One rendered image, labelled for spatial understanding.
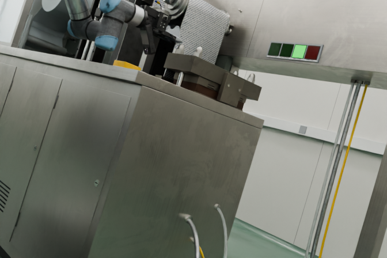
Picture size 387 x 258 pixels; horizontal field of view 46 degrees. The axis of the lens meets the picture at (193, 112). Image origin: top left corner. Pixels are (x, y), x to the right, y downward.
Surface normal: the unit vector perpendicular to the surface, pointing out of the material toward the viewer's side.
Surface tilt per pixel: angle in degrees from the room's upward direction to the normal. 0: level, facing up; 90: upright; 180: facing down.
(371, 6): 90
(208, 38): 90
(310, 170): 90
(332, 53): 90
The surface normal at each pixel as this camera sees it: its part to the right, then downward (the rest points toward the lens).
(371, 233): -0.69, -0.25
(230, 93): 0.66, 0.17
